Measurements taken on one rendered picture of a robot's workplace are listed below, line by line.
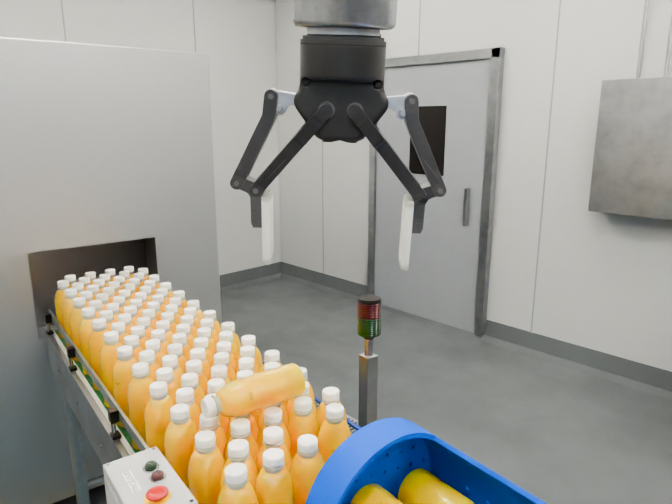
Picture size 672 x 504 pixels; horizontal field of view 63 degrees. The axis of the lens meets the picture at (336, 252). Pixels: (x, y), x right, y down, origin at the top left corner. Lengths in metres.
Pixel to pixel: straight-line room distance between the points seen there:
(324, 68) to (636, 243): 3.63
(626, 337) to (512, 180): 1.33
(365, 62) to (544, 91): 3.74
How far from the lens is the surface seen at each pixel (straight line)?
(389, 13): 0.49
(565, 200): 4.14
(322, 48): 0.48
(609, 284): 4.12
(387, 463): 0.99
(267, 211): 0.52
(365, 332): 1.44
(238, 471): 1.03
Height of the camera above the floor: 1.71
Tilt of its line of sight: 13 degrees down
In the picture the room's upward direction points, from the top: straight up
